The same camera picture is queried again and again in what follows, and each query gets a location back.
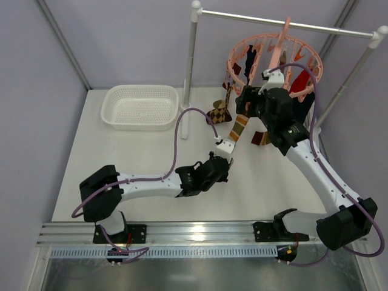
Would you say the beige striped ribbed sock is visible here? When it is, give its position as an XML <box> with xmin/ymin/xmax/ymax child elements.
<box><xmin>228</xmin><ymin>114</ymin><xmax>249</xmax><ymax>142</ymax></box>

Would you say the pink round clip hanger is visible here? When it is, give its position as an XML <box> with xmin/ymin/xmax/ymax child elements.
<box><xmin>224</xmin><ymin>18</ymin><xmax>323</xmax><ymax>95</ymax></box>

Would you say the brown argyle sock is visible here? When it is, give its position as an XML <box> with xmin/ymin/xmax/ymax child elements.
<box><xmin>207</xmin><ymin>82</ymin><xmax>232</xmax><ymax>124</ymax></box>

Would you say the navy sock beige toe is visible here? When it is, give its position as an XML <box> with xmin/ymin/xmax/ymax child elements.
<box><xmin>244</xmin><ymin>45</ymin><xmax>257</xmax><ymax>82</ymax></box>

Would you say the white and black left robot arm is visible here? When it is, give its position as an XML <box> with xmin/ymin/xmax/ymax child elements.
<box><xmin>72</xmin><ymin>152</ymin><xmax>233</xmax><ymax>236</ymax></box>

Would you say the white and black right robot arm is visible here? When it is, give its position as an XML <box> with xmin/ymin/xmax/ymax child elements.
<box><xmin>236</xmin><ymin>85</ymin><xmax>378</xmax><ymax>250</ymax></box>

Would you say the navy sock red toe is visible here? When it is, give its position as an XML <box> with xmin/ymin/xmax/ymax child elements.
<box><xmin>293</xmin><ymin>92</ymin><xmax>315</xmax><ymax>124</ymax></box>

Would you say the beige orange argyle sock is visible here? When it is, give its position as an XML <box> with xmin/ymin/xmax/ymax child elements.
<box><xmin>251</xmin><ymin>52</ymin><xmax>287</xmax><ymax>146</ymax></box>

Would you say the white perforated plastic basket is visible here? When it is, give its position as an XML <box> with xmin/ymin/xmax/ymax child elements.
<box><xmin>101</xmin><ymin>85</ymin><xmax>179</xmax><ymax>132</ymax></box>

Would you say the silver white clothes rack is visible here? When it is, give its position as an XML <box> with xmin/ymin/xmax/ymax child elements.
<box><xmin>181</xmin><ymin>1</ymin><xmax>387</xmax><ymax>121</ymax></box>

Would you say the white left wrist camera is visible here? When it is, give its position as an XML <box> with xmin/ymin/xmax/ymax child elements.
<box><xmin>215</xmin><ymin>138</ymin><xmax>236</xmax><ymax>158</ymax></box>

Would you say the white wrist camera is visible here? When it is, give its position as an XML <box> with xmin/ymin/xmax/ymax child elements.
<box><xmin>215</xmin><ymin>138</ymin><xmax>236</xmax><ymax>158</ymax></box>
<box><xmin>260</xmin><ymin>69</ymin><xmax>285</xmax><ymax>92</ymax></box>

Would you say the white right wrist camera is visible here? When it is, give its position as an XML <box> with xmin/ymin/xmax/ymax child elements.
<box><xmin>260</xmin><ymin>69</ymin><xmax>285</xmax><ymax>92</ymax></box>

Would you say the grey slotted cable duct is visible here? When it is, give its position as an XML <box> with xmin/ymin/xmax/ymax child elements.
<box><xmin>50</xmin><ymin>245</ymin><xmax>278</xmax><ymax>259</ymax></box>

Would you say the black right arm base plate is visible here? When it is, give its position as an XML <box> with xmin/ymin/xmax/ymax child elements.
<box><xmin>253</xmin><ymin>221</ymin><xmax>295</xmax><ymax>243</ymax></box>

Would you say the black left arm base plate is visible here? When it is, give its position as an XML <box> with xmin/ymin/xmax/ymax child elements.
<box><xmin>93</xmin><ymin>224</ymin><xmax>147</xmax><ymax>244</ymax></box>

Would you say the aluminium mounting rail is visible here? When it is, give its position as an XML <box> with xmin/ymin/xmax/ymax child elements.
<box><xmin>36</xmin><ymin>221</ymin><xmax>321</xmax><ymax>247</ymax></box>

